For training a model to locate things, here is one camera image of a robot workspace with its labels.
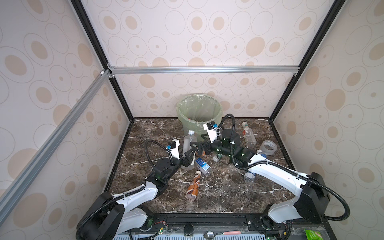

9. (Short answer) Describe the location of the clear square bottle white cap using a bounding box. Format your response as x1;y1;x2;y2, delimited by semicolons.
182;130;198;171

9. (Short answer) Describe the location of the brown tea bottle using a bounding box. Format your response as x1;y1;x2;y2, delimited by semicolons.
186;171;202;200

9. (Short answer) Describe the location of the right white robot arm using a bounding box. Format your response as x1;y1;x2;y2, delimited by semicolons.
190;129;330;224

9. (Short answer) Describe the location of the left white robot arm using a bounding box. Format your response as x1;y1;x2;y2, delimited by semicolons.
76;150;196;240

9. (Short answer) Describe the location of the green plastic bin liner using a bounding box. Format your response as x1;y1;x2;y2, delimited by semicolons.
175;93;224;136

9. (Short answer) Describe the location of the blue label bottle centre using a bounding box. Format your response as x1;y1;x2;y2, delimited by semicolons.
195;158;211;176

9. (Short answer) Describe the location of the clear bottle green white label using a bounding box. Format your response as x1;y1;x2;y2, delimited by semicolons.
242;122;257;148

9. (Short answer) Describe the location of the clear bottle blue cap right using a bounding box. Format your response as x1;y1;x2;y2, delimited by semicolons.
244;172;256;184

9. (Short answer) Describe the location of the clear adhesive tape roll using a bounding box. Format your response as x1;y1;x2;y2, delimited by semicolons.
260;140;278;156

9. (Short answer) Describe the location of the black round knob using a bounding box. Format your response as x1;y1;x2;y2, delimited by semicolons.
183;224;194;237

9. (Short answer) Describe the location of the green packet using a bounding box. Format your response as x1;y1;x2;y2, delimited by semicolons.
305;230;323;240

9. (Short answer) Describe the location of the left slanted aluminium bar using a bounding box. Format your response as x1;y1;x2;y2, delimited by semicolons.
1;69;112;224

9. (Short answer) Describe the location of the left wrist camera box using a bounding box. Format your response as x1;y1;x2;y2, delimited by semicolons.
167;139;180;160

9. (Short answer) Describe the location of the metal spoon pink handle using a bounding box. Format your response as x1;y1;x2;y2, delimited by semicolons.
203;231;242;240

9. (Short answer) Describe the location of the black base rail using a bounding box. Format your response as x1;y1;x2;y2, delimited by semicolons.
131;213;292;240

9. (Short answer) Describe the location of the horizontal aluminium frame bar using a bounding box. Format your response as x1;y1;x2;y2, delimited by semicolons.
110;66;300;75

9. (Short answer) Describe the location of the right black corrugated cable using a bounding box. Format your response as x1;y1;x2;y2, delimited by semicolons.
217;113;351;222

